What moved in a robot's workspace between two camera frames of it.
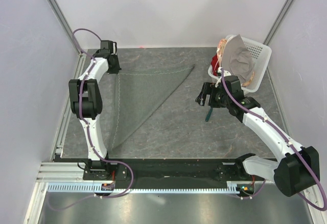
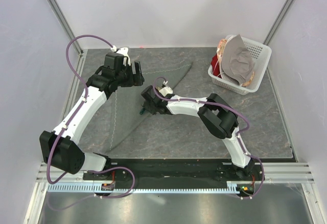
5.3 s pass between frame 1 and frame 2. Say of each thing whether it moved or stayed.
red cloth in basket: stayed
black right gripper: moved
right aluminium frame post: stayed
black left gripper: moved
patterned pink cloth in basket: stayed
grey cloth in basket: stayed
